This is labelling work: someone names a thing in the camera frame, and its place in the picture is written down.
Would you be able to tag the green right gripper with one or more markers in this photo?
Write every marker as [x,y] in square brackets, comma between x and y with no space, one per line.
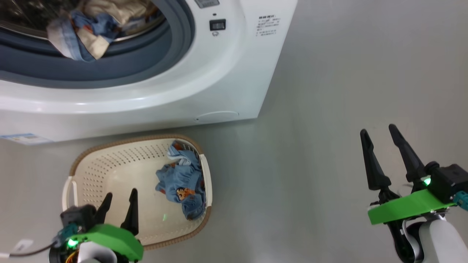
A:
[406,208]

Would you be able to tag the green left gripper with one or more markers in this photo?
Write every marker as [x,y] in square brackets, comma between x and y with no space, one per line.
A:
[113,239]

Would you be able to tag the blue cartoon print garment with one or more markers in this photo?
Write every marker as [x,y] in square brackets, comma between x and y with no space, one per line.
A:
[181,179]

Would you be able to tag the cream garment with blue trim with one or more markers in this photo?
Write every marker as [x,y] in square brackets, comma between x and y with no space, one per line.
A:
[106,11]

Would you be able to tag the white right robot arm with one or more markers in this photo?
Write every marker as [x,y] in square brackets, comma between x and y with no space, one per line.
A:
[442,241]

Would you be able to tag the white front-load washing machine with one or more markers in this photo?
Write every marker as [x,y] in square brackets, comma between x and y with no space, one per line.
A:
[219,73]

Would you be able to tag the black door latch socket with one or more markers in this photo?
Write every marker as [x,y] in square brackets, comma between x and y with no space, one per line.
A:
[217,25]

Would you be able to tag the cream perforated laundry basket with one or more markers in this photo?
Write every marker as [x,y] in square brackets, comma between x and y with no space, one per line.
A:
[120,171]

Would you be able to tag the blue energy label sticker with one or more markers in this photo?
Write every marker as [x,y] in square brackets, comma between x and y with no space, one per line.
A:
[23,138]

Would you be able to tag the round drain filter cover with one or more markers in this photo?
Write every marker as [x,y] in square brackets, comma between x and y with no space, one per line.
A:
[217,116]

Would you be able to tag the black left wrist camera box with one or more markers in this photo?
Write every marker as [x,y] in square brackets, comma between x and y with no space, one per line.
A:
[78,217]

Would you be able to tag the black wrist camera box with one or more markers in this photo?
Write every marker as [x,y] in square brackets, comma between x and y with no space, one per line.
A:
[78,217]
[449,180]

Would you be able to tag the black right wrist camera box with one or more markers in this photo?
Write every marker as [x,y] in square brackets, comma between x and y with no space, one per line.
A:
[449,180]

